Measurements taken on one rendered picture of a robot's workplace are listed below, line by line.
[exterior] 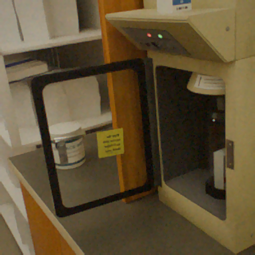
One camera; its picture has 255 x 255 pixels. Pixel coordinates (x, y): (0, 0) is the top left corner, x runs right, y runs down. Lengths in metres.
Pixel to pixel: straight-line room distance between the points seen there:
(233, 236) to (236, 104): 0.33
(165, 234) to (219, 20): 0.58
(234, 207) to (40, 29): 1.33
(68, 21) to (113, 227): 1.26
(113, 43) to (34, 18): 0.92
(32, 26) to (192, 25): 1.30
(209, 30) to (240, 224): 0.47
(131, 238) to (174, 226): 0.13
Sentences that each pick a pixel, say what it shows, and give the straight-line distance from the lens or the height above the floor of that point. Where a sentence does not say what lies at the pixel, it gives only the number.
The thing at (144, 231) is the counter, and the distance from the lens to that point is 1.08.
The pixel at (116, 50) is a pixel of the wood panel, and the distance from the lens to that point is 1.06.
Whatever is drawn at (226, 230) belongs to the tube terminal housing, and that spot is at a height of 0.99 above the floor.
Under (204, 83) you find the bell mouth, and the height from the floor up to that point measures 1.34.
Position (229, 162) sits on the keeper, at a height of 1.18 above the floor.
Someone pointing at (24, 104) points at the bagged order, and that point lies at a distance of 2.04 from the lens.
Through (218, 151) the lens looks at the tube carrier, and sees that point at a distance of 1.00.
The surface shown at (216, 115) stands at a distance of 0.97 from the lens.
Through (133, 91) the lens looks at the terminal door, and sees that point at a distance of 1.04.
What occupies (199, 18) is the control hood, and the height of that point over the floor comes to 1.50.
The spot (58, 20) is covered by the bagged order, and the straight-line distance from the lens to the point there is 2.07.
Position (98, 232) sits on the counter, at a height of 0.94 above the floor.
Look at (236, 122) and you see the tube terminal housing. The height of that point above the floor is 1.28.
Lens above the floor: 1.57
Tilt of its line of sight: 21 degrees down
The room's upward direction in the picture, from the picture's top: 6 degrees counter-clockwise
